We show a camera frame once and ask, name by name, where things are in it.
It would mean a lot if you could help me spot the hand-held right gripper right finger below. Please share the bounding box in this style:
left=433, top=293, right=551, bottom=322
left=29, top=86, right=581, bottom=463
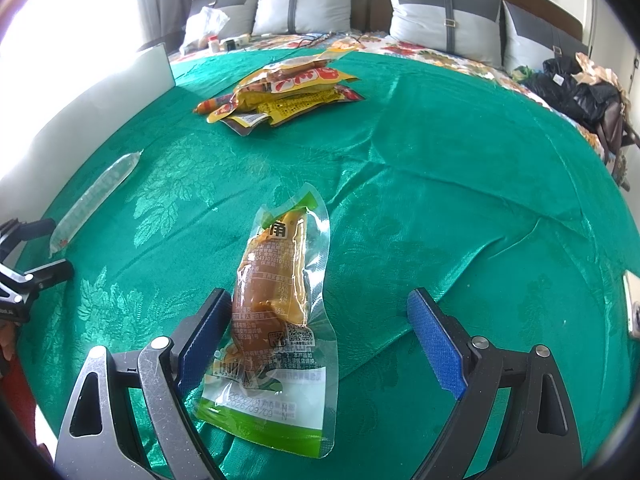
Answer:
left=407, top=287, right=583, bottom=480

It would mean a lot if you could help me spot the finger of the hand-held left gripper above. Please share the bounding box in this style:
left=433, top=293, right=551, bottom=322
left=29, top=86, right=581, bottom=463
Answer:
left=0, top=259, right=75, bottom=306
left=0, top=217, right=56, bottom=249

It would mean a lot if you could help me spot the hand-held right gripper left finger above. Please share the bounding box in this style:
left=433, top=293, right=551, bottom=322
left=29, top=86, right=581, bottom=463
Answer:
left=52, top=287, right=233, bottom=480

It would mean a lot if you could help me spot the long clear tube packet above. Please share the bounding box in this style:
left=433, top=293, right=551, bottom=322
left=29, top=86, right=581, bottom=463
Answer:
left=50, top=149, right=144, bottom=257

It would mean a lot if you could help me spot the clear packet with brown drumstick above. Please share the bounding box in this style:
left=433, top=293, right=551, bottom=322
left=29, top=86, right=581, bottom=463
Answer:
left=194, top=184, right=339, bottom=460

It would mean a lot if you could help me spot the white cardboard box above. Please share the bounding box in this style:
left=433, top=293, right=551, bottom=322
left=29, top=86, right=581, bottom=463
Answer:
left=0, top=42, right=176, bottom=201

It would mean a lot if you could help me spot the person's red clothing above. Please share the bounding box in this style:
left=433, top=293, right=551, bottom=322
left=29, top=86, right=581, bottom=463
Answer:
left=0, top=355, right=56, bottom=466

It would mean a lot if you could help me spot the green satin bedspread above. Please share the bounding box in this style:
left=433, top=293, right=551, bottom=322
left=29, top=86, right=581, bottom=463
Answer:
left=10, top=45, right=636, bottom=480

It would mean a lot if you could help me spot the beige flat card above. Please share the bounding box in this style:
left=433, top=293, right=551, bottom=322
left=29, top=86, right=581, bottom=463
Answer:
left=622, top=271, right=640, bottom=339

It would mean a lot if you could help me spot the orange sausage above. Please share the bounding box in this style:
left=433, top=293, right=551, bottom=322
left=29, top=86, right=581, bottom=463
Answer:
left=196, top=98, right=237, bottom=114

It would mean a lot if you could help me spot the bright window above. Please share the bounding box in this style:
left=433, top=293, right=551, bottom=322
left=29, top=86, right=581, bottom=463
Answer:
left=0, top=0, right=147, bottom=63

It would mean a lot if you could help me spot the pile of yellow snack packets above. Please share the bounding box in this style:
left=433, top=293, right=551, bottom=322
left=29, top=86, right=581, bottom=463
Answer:
left=206, top=44, right=366, bottom=138

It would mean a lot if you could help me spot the clear plastic bag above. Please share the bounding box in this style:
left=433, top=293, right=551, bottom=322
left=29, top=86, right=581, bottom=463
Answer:
left=178, top=6, right=231, bottom=56

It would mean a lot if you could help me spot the pile of black clothes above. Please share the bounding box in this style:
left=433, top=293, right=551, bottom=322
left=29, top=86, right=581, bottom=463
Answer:
left=522, top=57, right=622, bottom=128

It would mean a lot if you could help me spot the grey two-tone pillow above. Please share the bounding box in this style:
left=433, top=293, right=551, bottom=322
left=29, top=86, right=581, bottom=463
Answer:
left=385, top=0, right=504, bottom=68
left=501, top=0, right=584, bottom=75
left=184, top=0, right=261, bottom=45
left=251, top=0, right=361, bottom=39

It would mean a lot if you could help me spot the beige patterned cloth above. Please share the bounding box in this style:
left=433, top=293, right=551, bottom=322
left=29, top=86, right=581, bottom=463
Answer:
left=574, top=51, right=622, bottom=88

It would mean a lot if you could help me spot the black cable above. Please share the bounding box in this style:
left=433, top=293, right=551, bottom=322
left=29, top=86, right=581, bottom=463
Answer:
left=270, top=31, right=362, bottom=50

